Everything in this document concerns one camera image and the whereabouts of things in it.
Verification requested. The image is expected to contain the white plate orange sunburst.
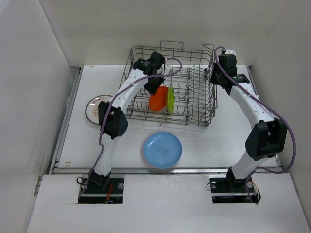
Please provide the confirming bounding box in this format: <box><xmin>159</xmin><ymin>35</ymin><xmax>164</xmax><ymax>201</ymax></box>
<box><xmin>85</xmin><ymin>94</ymin><xmax>112</xmax><ymax>125</ymax></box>

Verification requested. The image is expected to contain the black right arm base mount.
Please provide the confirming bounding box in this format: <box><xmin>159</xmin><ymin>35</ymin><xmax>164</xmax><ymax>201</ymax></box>
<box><xmin>207</xmin><ymin>177</ymin><xmax>261</xmax><ymax>204</ymax></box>

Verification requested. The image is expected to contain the lime green plastic plate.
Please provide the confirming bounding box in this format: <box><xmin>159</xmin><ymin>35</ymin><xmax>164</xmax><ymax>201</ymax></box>
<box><xmin>166</xmin><ymin>87</ymin><xmax>174</xmax><ymax>115</ymax></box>

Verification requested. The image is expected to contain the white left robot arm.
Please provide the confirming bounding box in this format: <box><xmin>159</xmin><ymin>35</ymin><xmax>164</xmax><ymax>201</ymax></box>
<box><xmin>85</xmin><ymin>52</ymin><xmax>166</xmax><ymax>193</ymax></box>

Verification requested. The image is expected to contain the aluminium table edge rail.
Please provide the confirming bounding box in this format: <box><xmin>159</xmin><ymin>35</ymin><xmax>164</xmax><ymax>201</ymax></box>
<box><xmin>33</xmin><ymin>65</ymin><xmax>285</xmax><ymax>195</ymax></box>

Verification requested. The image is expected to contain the grey wire dish rack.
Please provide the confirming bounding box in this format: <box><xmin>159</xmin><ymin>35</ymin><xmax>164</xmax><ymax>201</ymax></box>
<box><xmin>121</xmin><ymin>41</ymin><xmax>217</xmax><ymax>127</ymax></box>

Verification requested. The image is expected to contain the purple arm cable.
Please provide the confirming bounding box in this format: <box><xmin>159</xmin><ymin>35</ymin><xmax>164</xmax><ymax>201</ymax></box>
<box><xmin>78</xmin><ymin>57</ymin><xmax>183</xmax><ymax>202</ymax></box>
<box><xmin>213</xmin><ymin>46</ymin><xmax>297</xmax><ymax>202</ymax></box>

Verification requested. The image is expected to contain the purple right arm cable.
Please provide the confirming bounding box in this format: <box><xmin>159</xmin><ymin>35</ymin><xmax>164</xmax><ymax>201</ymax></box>
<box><xmin>213</xmin><ymin>46</ymin><xmax>297</xmax><ymax>202</ymax></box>

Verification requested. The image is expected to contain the orange plastic plate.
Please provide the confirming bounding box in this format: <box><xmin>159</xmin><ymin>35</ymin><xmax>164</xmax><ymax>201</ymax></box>
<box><xmin>149</xmin><ymin>86</ymin><xmax>168</xmax><ymax>111</ymax></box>

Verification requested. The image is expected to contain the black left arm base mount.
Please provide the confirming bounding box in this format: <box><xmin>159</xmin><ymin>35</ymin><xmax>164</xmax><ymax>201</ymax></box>
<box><xmin>77</xmin><ymin>176</ymin><xmax>125</xmax><ymax>204</ymax></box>

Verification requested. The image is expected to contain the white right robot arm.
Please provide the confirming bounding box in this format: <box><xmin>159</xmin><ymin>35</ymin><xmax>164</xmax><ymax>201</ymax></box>
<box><xmin>210</xmin><ymin>49</ymin><xmax>287</xmax><ymax>192</ymax></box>

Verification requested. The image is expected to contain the light blue plastic plate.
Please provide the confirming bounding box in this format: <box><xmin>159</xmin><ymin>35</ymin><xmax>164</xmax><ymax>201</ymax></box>
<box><xmin>142</xmin><ymin>132</ymin><xmax>183</xmax><ymax>169</ymax></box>

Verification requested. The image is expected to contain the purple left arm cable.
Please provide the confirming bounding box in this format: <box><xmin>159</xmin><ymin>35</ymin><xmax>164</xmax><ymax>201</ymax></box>
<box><xmin>78</xmin><ymin>57</ymin><xmax>183</xmax><ymax>202</ymax></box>

